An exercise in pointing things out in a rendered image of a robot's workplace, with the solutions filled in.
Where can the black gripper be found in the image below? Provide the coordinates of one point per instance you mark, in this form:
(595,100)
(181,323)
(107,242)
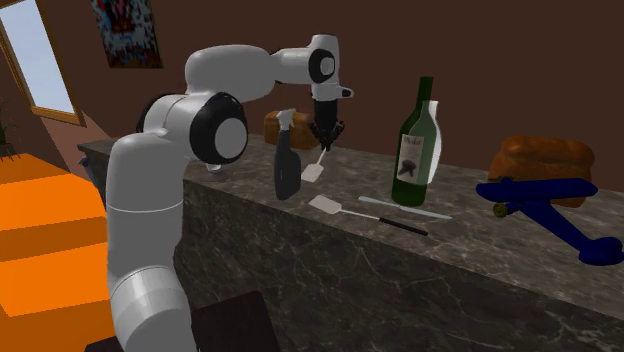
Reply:
(325,114)

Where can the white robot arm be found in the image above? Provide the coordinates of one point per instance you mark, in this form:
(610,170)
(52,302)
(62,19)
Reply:
(146,195)

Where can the small brown bread loaf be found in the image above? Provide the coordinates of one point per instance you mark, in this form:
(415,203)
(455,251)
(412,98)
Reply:
(302,134)

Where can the small white spatula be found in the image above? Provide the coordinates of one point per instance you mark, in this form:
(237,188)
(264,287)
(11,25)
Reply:
(312,171)

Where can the black spray bottle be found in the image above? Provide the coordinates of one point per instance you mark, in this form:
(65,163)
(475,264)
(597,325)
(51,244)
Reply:
(286,170)

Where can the green wine bottle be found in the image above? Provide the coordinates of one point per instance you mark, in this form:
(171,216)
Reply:
(412,161)

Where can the white knife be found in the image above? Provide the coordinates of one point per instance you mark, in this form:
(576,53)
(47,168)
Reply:
(404,207)

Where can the clear stemmed glass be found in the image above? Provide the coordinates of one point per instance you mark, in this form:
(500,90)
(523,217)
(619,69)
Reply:
(214,173)

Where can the dark robot stand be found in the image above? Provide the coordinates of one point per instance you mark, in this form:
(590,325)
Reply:
(234,326)

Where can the large brown bread loaf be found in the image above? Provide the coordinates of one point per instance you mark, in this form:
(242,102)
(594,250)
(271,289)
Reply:
(541,156)

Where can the blue toy airplane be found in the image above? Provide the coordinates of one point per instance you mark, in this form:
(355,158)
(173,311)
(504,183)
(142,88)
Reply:
(541,192)

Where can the orange furniture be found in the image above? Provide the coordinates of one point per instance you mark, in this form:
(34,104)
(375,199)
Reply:
(48,234)

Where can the dark potted plant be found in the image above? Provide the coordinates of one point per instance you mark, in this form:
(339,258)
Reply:
(6,141)

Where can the colourful wall picture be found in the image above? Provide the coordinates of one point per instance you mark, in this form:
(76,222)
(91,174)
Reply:
(126,31)

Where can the window with wooden frame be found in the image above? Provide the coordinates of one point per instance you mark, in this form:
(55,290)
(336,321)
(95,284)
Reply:
(34,53)

